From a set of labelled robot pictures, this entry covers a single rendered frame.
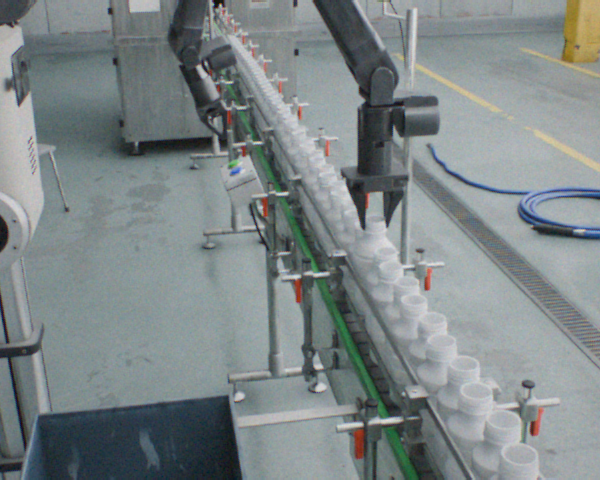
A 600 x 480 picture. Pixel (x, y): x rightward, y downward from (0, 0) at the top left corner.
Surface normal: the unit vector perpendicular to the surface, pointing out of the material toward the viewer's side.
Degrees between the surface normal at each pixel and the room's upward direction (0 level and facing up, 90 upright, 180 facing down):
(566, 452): 0
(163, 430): 90
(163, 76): 90
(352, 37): 83
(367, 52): 89
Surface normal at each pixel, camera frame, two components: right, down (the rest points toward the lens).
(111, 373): -0.02, -0.93
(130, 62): 0.18, 0.36
